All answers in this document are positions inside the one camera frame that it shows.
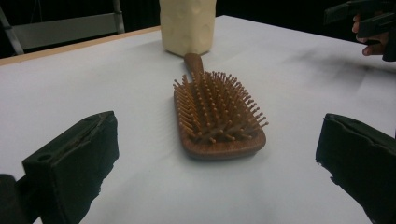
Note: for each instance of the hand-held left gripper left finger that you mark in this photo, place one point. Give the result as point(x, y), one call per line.
point(71, 161)

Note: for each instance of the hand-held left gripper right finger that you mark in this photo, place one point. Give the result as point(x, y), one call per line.
point(364, 161)

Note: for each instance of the brown wooden hairbrush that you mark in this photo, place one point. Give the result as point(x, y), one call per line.
point(218, 149)

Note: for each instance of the cream dimpled container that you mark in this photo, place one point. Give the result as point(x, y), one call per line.
point(186, 25)

